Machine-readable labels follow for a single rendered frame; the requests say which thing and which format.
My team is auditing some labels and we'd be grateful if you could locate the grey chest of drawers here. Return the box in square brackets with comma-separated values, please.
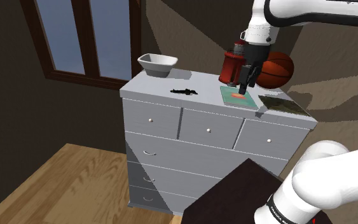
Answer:
[119, 67, 319, 217]

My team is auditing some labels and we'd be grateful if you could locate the dark robot stand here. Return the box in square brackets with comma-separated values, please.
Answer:
[181, 157, 334, 224]

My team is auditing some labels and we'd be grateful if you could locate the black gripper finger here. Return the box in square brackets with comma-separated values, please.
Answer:
[238, 64, 259, 95]

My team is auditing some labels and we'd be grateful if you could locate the green book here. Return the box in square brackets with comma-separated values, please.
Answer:
[219, 85, 259, 110]

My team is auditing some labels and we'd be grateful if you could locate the orange basketball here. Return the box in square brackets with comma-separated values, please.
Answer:
[255, 51, 295, 90]

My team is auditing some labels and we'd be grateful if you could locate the white bowl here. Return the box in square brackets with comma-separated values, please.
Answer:
[137, 53, 179, 78]

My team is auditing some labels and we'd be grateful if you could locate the small black toy figure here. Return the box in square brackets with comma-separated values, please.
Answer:
[170, 88, 198, 96]

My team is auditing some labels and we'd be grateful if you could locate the dark framed window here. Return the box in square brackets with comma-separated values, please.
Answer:
[20, 0, 142, 92]

